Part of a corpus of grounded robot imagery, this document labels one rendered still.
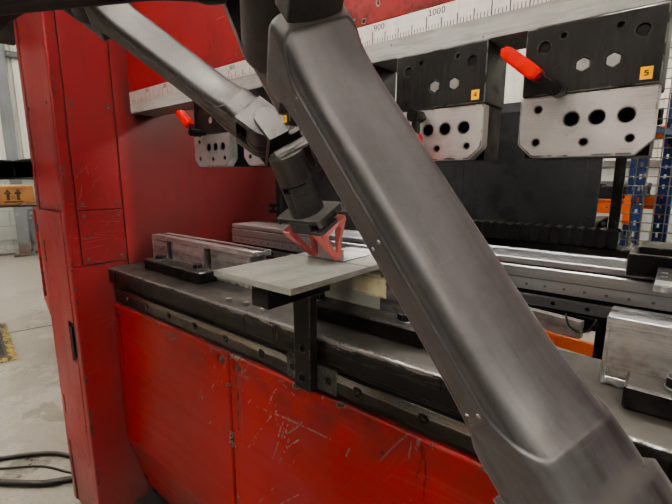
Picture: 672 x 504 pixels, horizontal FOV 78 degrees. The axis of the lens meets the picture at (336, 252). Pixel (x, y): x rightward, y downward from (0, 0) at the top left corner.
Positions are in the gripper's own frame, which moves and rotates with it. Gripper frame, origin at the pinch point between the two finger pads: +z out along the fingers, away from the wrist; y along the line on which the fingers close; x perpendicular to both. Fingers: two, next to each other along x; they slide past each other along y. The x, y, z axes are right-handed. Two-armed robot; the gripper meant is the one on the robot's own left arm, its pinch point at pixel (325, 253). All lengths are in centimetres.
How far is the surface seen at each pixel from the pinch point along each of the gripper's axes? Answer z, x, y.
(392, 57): -26.0, -21.3, -9.0
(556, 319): 134, -128, -1
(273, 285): -6.8, 15.9, -6.0
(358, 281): 9.1, -3.7, -1.9
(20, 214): 80, -66, 691
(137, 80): -35, -23, 79
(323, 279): -3.6, 9.8, -9.2
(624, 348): 11.6, -4.1, -44.6
